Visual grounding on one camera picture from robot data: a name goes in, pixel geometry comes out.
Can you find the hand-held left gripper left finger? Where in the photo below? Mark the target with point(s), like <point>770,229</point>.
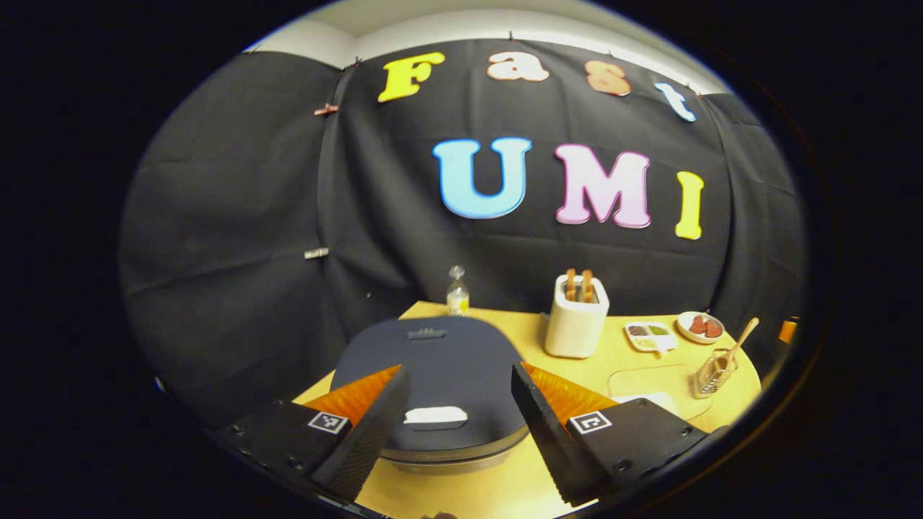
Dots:
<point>368,443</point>

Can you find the clear plastic rice container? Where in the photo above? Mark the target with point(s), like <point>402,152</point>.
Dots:
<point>649,382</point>

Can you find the black backdrop cloth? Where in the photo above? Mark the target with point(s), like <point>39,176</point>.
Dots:
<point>216,252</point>

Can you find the glass bottle yellow label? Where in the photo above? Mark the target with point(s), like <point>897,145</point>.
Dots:
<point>457,295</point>

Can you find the toasted bread slice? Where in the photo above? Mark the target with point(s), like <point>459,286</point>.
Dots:
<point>571,285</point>
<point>587,286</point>

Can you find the dark grey rice cooker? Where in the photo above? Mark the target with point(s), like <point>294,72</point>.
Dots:
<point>447,360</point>

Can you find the copper cloth clip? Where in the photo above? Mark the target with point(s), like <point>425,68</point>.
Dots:
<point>326,109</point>

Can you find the white toaster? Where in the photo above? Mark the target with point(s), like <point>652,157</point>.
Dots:
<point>575,331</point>

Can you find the red meat piece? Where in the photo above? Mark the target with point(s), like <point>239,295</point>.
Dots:
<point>698,324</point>
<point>714,329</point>

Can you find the wooden spoon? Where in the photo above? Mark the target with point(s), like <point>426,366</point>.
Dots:
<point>743,339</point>

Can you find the white divided bean dish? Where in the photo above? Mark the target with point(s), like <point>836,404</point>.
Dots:
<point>649,335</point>

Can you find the white round plate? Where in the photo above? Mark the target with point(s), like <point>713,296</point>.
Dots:
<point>685,335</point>

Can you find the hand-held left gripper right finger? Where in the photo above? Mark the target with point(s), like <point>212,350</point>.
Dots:
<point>551,440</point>

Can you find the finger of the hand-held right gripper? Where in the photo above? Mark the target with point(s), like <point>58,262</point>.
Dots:
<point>788,331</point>

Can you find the silver cloth clip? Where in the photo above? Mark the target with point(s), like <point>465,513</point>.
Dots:
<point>316,253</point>

